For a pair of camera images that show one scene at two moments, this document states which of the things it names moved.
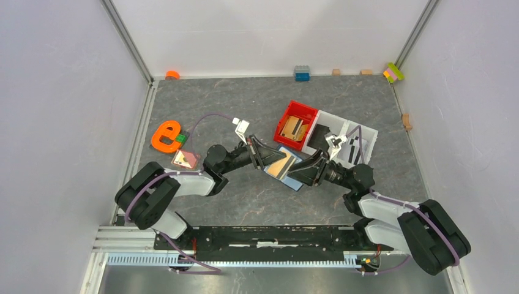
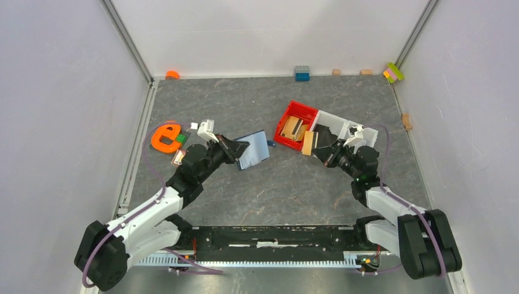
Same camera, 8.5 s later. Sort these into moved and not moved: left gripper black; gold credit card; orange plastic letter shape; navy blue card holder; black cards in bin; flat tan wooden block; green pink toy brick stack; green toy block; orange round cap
Moved: gold credit card; left gripper black; navy blue card holder
Not moved: black cards in bin; orange plastic letter shape; orange round cap; green toy block; green pink toy brick stack; flat tan wooden block
